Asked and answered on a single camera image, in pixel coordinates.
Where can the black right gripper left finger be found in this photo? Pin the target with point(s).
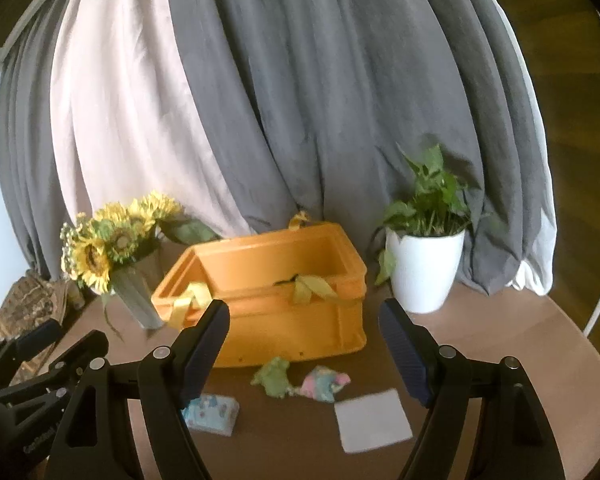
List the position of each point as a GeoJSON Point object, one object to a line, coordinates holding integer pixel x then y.
{"type": "Point", "coordinates": [94, 439]}

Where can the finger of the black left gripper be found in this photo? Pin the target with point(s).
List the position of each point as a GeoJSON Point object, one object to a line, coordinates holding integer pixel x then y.
{"type": "Point", "coordinates": [63, 373]}
{"type": "Point", "coordinates": [25, 347]}

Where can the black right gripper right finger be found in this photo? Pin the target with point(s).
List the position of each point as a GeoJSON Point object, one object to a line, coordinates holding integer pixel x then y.
{"type": "Point", "coordinates": [513, 440]}

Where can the mickey mouse plush toy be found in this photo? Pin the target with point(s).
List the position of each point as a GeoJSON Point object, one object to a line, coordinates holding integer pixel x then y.
{"type": "Point", "coordinates": [287, 281]}

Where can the patterned woven cushion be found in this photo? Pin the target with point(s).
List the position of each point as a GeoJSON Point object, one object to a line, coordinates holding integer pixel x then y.
{"type": "Point", "coordinates": [32, 300]}

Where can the sunflower bouquet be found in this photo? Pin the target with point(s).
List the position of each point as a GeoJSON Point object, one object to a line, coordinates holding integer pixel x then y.
{"type": "Point", "coordinates": [96, 249]}

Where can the light blue tissue pack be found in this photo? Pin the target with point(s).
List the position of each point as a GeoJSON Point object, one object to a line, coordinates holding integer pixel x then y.
{"type": "Point", "coordinates": [212, 413]}

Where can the white folded napkin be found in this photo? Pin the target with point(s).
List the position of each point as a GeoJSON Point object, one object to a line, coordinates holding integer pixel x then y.
{"type": "Point", "coordinates": [373, 421]}

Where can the green frog plush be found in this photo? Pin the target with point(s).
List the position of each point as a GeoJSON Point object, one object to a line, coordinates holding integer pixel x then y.
{"type": "Point", "coordinates": [273, 378]}

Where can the white plant pot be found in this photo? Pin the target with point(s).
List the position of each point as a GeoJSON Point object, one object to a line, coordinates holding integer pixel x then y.
{"type": "Point", "coordinates": [425, 269]}

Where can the pastel rolled cloth toy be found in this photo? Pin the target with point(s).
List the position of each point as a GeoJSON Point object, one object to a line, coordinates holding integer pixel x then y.
{"type": "Point", "coordinates": [322, 384]}

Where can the orange plastic crate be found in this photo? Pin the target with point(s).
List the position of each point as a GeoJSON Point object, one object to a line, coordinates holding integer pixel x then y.
{"type": "Point", "coordinates": [318, 316]}

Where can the pale pink curtain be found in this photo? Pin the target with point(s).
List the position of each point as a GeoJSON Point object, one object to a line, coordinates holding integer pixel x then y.
{"type": "Point", "coordinates": [124, 121]}

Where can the green pothos plant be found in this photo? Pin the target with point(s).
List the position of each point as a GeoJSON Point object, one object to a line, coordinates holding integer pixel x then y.
{"type": "Point", "coordinates": [436, 208]}

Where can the grey curtain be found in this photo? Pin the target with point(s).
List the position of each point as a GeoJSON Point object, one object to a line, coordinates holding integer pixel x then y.
{"type": "Point", "coordinates": [304, 103]}

